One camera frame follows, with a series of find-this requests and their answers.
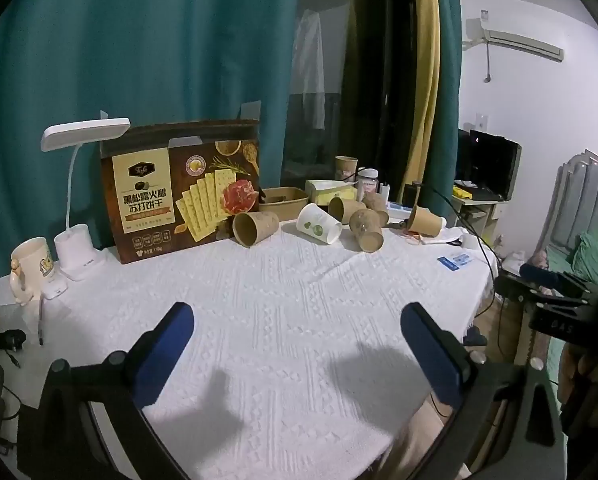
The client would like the grey padded headboard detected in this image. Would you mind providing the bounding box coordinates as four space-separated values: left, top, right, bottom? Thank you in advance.
532 149 598 268

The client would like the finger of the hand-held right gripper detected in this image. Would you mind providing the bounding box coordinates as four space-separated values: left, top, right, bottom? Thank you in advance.
494 261 598 311

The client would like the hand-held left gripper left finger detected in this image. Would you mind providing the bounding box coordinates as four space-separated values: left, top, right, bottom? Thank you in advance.
19 301 196 480

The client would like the white textured tablecloth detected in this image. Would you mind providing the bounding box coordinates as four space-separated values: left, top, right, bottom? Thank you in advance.
0 217 495 480

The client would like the brown paper cup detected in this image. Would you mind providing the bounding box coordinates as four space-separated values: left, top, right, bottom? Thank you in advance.
232 211 280 248
349 209 385 253
327 196 367 225
362 192 391 226
408 205 447 237

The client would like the black power adapter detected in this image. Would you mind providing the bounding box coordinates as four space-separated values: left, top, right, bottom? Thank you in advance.
0 329 27 368

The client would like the white green-print paper cup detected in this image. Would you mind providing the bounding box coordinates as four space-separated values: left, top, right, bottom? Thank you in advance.
297 203 343 246

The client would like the person's right hand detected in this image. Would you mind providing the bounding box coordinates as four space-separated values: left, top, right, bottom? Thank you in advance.
558 344 598 413

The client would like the brown cracker box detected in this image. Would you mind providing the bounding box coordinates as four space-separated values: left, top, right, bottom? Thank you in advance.
100 119 261 265

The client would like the green bedding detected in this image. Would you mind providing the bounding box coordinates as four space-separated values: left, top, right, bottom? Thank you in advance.
549 232 598 286

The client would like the beige printed paper cup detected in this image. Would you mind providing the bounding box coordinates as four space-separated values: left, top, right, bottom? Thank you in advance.
334 156 360 183

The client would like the yellow curtain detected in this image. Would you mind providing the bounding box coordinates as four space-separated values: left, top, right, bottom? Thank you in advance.
398 0 441 196

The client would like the blue and white packet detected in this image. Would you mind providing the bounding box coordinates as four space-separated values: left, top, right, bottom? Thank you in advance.
436 254 474 271

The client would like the teal curtain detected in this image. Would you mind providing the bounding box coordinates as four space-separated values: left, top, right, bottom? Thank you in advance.
0 0 464 291

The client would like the white air conditioner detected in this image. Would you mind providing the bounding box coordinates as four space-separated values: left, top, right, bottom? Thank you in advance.
463 17 565 63

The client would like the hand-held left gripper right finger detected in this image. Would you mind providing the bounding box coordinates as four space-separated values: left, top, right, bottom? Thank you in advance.
400 302 565 480

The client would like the white cartoon mug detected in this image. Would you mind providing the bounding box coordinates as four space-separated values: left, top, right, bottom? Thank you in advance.
10 236 56 303

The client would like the black monitor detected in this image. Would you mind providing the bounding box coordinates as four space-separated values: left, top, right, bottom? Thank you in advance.
456 129 522 201

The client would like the small side desk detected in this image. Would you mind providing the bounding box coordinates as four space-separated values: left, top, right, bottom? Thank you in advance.
452 185 510 256

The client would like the white-lidded jar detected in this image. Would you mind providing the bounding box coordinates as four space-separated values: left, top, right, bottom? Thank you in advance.
356 167 380 202

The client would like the yellow tissue box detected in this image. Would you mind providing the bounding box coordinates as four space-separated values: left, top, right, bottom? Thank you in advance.
305 179 358 206

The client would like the small white charger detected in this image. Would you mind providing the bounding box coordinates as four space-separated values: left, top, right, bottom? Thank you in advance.
40 280 70 301

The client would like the brown paper bowl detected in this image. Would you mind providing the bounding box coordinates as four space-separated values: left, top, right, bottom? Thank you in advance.
258 186 317 222

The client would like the white desk lamp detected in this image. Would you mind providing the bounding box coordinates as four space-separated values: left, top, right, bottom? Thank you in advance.
41 118 131 282

